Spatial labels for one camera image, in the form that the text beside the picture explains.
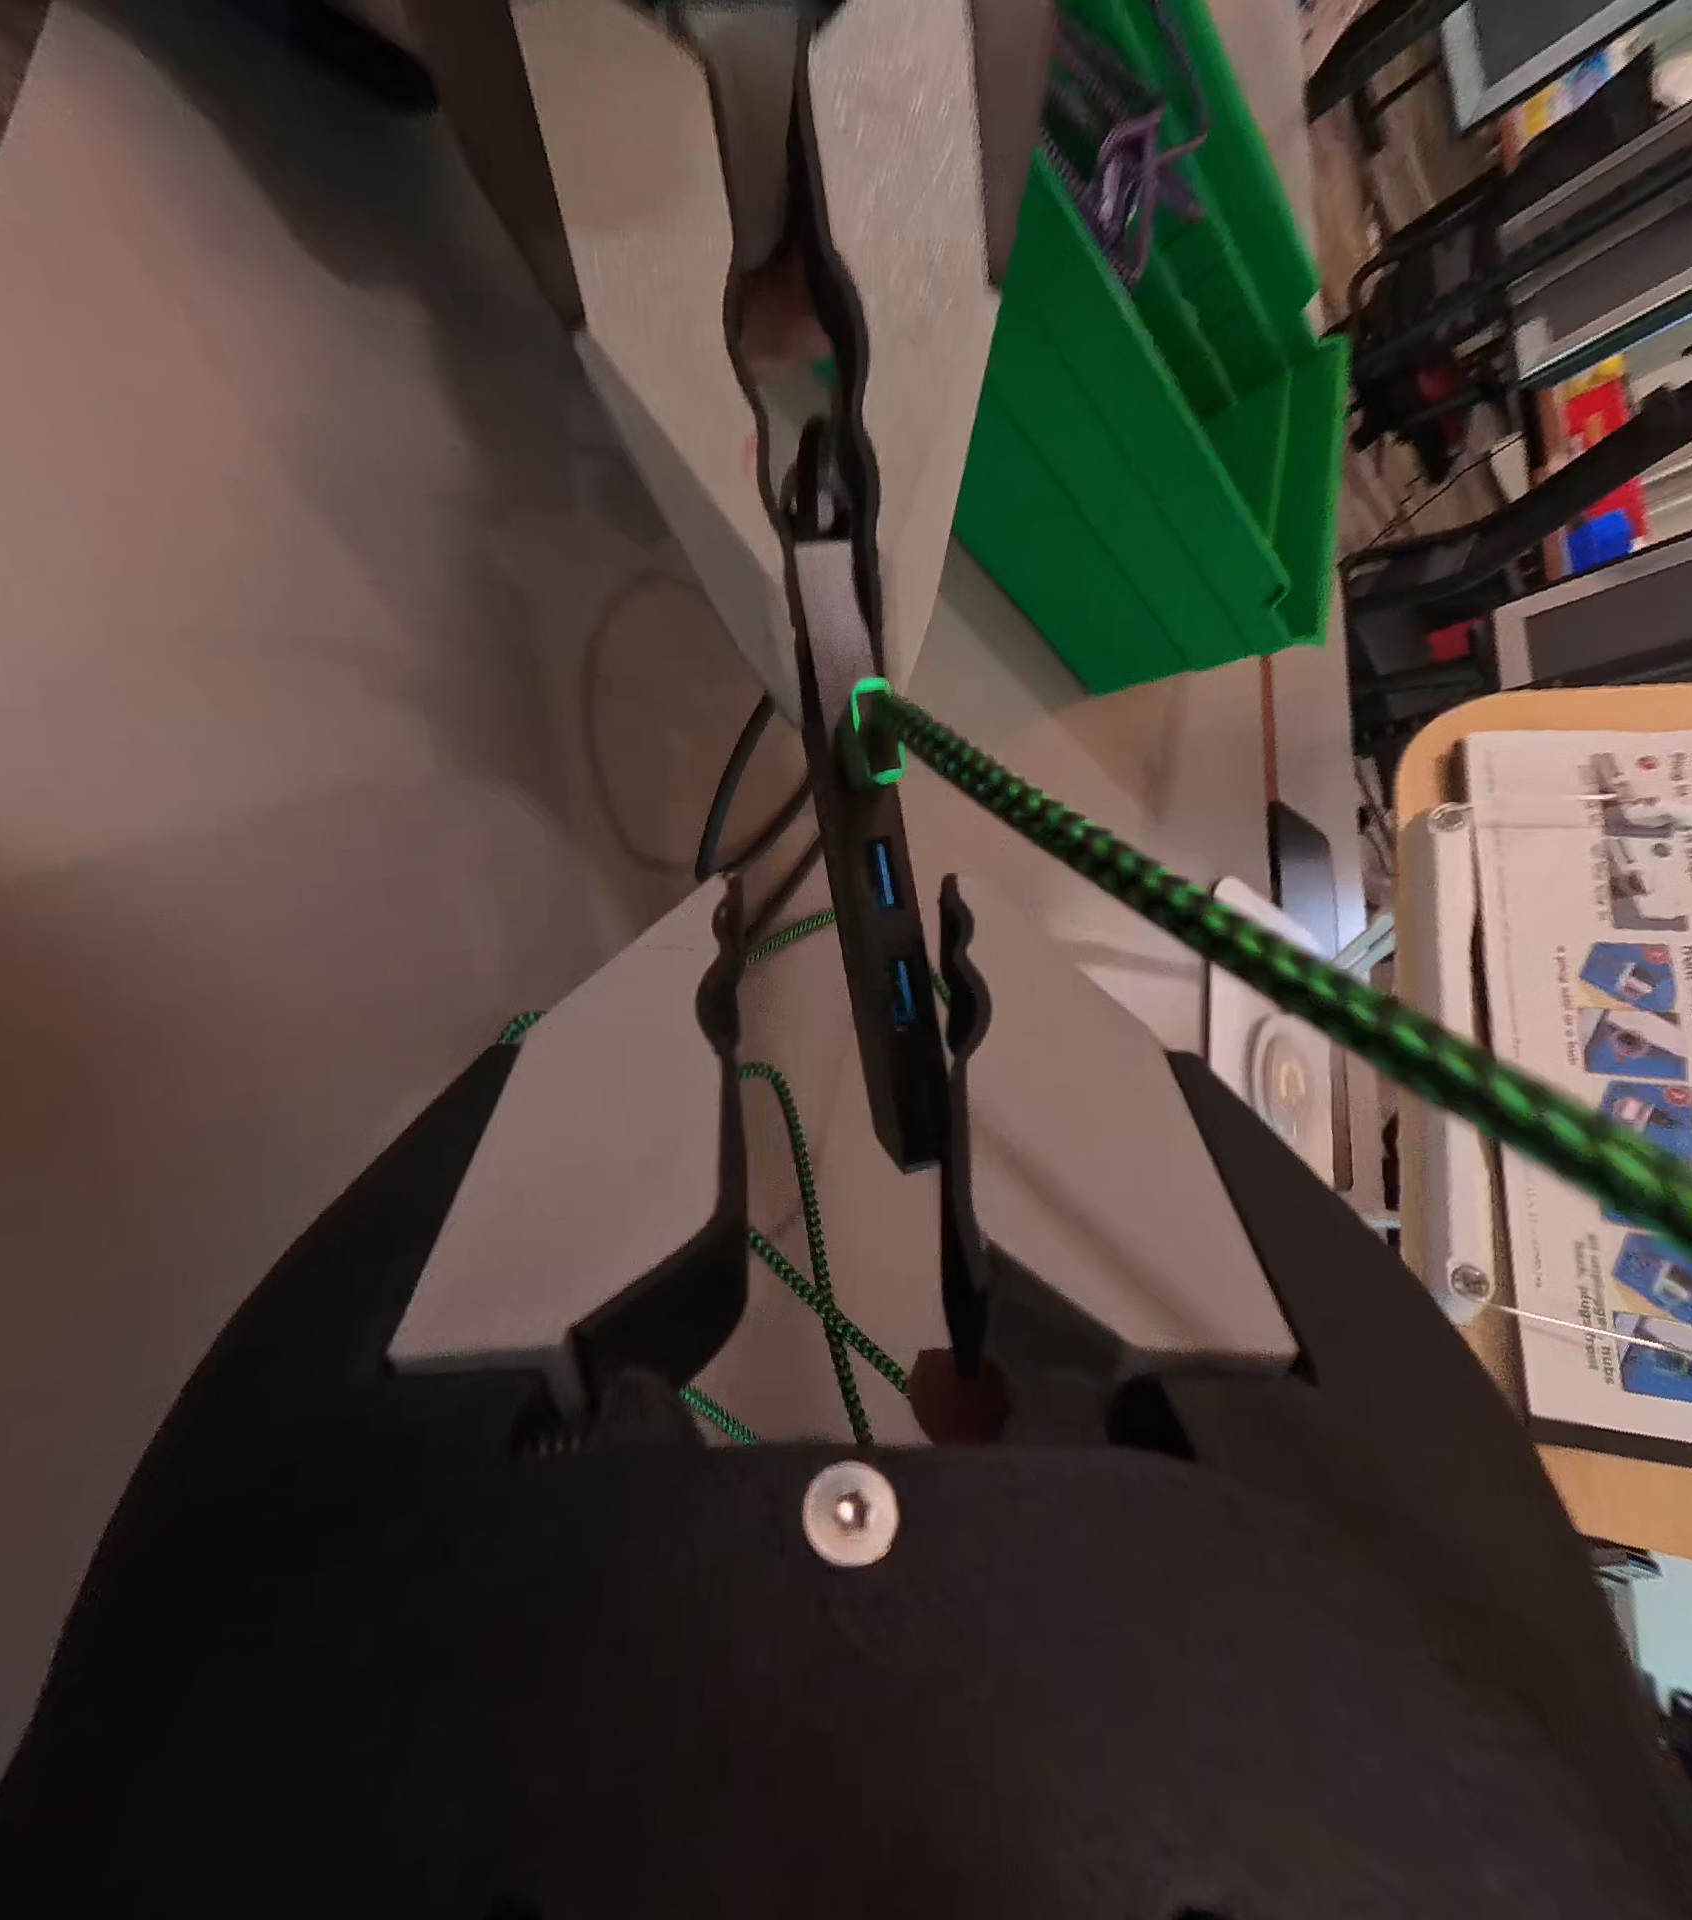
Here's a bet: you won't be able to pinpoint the black usb hub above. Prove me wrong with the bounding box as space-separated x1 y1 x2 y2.
781 531 958 1176

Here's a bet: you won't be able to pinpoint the purple cable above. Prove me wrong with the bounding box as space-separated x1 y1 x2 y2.
1049 83 1215 291

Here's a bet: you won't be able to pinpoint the wooden stand board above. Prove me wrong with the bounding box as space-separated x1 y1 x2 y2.
1390 681 1692 1594

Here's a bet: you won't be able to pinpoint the black flat slab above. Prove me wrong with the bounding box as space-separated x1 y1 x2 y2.
1264 799 1342 961

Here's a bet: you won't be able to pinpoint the white metal document stand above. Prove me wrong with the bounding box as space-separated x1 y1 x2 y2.
1204 803 1529 1329

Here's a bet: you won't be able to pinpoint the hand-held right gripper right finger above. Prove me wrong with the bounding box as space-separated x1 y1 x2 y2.
940 875 1308 1381

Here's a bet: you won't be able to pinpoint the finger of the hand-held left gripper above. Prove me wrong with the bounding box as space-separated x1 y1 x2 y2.
505 0 818 728
800 0 1074 684

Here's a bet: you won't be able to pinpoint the green braided usb cable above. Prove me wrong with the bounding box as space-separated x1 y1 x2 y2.
499 679 1692 1450

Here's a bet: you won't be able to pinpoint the black hub cable grey plug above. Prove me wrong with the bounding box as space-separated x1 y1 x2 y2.
692 417 856 888

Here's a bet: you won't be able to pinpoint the stacked green plastic bins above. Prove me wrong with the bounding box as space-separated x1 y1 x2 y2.
949 0 1357 699

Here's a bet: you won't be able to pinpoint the grey framed panel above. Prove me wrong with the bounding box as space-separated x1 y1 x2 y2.
1490 495 1692 691

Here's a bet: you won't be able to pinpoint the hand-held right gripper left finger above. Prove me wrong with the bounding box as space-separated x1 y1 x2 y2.
384 875 755 1424

